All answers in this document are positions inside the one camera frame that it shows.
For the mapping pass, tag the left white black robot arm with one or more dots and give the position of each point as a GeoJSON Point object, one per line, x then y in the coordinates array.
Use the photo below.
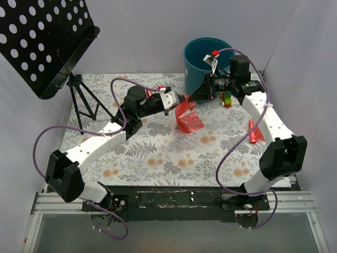
{"type": "Point", "coordinates": [65, 170]}

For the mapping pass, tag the floral patterned table mat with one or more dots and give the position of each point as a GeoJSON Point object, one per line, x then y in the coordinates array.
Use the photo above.
{"type": "Point", "coordinates": [159, 154]}

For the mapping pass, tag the teal plastic trash bin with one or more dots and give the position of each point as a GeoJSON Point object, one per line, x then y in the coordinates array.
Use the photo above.
{"type": "Point", "coordinates": [195, 66]}

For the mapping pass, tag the small rolled red bag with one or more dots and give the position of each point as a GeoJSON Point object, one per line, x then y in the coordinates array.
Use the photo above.
{"type": "Point", "coordinates": [256, 134]}

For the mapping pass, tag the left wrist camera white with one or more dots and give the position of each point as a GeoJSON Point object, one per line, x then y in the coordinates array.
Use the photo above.
{"type": "Point", "coordinates": [169, 99]}

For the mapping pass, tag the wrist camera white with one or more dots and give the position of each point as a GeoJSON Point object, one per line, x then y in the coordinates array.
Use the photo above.
{"type": "Point", "coordinates": [169, 99]}
{"type": "Point", "coordinates": [211, 60]}

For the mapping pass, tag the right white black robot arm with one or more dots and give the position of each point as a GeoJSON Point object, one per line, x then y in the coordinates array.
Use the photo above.
{"type": "Point", "coordinates": [285, 151]}

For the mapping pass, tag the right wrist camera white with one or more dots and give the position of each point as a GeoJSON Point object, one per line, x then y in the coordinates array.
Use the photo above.
{"type": "Point", "coordinates": [211, 60]}

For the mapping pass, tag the aluminium frame rail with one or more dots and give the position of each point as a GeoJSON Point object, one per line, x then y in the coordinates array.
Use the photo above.
{"type": "Point", "coordinates": [165, 203]}

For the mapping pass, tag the colourful toy block car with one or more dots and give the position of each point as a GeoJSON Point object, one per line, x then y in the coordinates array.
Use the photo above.
{"type": "Point", "coordinates": [226, 99]}

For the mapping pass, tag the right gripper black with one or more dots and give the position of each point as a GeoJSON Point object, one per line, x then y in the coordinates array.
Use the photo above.
{"type": "Point", "coordinates": [210, 86]}

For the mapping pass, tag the black perforated music stand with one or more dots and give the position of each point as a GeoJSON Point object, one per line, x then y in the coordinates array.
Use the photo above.
{"type": "Point", "coordinates": [44, 40]}

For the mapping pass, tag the red plastic trash bag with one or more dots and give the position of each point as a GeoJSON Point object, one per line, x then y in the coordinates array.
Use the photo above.
{"type": "Point", "coordinates": [187, 119]}

